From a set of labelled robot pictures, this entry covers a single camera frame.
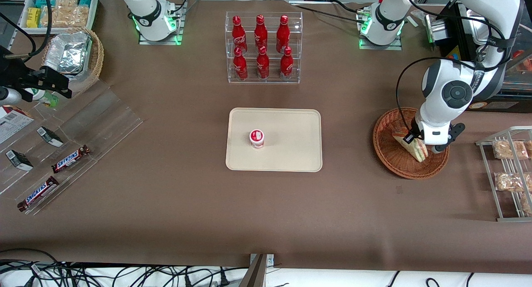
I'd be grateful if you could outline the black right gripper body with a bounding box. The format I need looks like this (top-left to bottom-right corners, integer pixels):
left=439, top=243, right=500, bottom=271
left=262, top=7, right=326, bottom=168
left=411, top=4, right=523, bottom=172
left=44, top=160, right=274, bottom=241
left=0, top=46, right=42, bottom=102

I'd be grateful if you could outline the triangular sandwich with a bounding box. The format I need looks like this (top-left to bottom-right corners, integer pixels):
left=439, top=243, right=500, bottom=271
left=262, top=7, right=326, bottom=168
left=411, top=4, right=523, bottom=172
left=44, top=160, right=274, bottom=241
left=392, top=128, right=429, bottom=163

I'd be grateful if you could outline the brown wicker basket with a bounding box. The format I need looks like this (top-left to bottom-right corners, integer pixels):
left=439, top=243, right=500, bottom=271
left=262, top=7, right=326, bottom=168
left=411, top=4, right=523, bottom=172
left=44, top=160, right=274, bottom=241
left=372, top=107, right=450, bottom=180

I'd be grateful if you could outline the light wicker basket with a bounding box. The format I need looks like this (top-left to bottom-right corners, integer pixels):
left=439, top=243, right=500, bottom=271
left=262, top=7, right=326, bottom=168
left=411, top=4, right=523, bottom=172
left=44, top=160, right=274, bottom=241
left=42, top=27, right=104, bottom=94

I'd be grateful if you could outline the beige plastic tray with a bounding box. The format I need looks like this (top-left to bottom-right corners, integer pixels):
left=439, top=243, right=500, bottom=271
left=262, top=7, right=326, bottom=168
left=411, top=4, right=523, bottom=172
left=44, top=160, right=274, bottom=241
left=226, top=108, right=323, bottom=172

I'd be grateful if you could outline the green white drink bottle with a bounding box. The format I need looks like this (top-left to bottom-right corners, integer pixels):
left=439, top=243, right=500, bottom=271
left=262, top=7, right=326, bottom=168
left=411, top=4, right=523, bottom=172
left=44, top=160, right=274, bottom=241
left=25, top=87, right=59, bottom=109

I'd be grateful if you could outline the silver foil package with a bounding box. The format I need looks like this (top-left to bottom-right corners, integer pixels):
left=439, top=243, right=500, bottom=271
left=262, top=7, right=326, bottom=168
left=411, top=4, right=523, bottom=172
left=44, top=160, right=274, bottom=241
left=44, top=32, right=92, bottom=74

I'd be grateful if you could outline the small black white box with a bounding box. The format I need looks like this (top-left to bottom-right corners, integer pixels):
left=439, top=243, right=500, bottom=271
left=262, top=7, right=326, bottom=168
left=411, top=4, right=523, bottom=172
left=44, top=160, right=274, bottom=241
left=37, top=126, right=64, bottom=148
left=5, top=150, right=34, bottom=171

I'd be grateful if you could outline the clear acrylic stepped display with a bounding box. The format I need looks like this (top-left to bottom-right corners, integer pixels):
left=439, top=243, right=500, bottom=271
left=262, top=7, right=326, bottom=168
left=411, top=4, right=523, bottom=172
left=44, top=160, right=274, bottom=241
left=0, top=79, right=144, bottom=216

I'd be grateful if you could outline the red white paper carton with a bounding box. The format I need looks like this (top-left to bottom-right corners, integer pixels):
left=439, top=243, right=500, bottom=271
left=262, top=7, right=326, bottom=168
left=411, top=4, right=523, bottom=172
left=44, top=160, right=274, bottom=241
left=0, top=105, right=34, bottom=145

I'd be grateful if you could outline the yellow snack pack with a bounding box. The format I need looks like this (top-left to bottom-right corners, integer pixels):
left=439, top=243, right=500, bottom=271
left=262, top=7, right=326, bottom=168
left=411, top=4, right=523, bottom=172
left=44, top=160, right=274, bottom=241
left=27, top=7, right=42, bottom=28

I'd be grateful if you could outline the clear bagged cracker pack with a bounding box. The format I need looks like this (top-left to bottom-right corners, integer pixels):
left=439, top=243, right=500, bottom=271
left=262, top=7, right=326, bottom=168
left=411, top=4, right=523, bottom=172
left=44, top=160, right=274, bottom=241
left=42, top=0, right=90, bottom=28

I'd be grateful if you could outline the Snickers chocolate bar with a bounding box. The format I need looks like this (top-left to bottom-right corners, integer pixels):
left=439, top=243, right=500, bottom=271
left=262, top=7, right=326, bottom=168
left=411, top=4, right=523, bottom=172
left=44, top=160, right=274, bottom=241
left=17, top=176, right=60, bottom=212
left=51, top=145, right=91, bottom=173

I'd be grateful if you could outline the white plastic bin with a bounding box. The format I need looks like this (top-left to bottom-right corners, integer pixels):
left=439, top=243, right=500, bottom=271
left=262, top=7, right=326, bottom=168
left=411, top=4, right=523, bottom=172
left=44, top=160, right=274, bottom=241
left=19, top=0, right=99, bottom=35

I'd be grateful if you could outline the black food warmer cabinet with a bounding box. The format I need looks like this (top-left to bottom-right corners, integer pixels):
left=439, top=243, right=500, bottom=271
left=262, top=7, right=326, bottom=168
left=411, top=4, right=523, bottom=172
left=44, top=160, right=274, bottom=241
left=441, top=0, right=532, bottom=113

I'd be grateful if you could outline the red cola bottle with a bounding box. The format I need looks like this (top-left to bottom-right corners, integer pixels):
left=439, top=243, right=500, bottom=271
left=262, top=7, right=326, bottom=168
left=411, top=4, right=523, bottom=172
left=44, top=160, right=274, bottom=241
left=256, top=46, right=270, bottom=79
left=233, top=47, right=249, bottom=80
left=280, top=47, right=294, bottom=80
left=254, top=15, right=268, bottom=50
left=276, top=15, right=290, bottom=53
left=232, top=16, right=248, bottom=54

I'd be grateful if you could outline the clear acrylic bottle rack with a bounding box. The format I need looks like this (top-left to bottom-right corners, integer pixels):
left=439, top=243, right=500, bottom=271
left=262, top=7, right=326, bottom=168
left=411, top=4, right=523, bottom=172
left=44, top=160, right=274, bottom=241
left=225, top=11, right=303, bottom=84

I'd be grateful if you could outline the red white yogurt cup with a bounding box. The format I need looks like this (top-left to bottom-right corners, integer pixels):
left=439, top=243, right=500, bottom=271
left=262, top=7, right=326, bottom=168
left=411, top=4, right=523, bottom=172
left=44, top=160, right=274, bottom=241
left=249, top=129, right=265, bottom=149

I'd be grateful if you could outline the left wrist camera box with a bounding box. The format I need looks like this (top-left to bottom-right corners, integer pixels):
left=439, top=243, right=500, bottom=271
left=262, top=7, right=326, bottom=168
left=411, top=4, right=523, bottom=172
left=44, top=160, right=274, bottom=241
left=430, top=123, right=465, bottom=154

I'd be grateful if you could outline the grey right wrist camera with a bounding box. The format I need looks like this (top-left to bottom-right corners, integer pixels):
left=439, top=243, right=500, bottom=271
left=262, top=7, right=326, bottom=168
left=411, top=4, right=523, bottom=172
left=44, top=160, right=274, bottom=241
left=0, top=87, right=22, bottom=106

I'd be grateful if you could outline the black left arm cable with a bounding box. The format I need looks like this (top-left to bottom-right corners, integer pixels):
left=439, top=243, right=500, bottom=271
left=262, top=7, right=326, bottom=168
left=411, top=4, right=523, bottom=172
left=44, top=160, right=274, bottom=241
left=396, top=56, right=487, bottom=134

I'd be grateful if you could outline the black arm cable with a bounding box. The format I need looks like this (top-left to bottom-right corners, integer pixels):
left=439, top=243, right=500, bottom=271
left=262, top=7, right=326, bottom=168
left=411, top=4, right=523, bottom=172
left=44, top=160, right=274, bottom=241
left=396, top=56, right=487, bottom=134
left=0, top=0, right=53, bottom=63

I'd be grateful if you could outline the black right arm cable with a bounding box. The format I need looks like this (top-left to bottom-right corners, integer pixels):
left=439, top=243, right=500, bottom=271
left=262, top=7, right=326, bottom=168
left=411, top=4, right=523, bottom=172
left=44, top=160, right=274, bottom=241
left=0, top=0, right=53, bottom=63

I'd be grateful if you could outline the silver wire rack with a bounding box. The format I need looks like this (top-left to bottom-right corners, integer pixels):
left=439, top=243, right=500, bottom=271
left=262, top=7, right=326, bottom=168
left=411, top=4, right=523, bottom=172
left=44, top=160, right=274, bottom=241
left=476, top=126, right=532, bottom=222

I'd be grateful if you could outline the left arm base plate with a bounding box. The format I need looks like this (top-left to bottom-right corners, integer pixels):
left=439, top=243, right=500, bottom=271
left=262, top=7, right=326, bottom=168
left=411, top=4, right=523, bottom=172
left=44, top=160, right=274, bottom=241
left=358, top=8, right=403, bottom=50

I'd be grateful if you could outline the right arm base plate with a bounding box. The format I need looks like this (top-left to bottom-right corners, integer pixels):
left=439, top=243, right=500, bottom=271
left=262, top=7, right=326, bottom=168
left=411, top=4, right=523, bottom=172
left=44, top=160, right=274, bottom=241
left=138, top=0, right=185, bottom=45

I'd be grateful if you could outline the black table cable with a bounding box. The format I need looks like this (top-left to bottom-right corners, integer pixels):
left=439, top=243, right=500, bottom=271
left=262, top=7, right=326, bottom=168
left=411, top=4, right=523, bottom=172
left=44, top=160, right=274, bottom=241
left=291, top=0, right=362, bottom=19

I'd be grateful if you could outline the black cable bundle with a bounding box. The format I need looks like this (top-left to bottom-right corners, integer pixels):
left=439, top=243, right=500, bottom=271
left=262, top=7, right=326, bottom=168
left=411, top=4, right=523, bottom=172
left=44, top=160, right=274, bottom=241
left=0, top=249, right=250, bottom=287

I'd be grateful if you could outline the grey metal bracket post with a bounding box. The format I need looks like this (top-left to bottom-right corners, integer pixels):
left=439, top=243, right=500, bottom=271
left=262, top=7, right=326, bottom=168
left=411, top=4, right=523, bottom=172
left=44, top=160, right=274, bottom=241
left=239, top=254, right=275, bottom=287

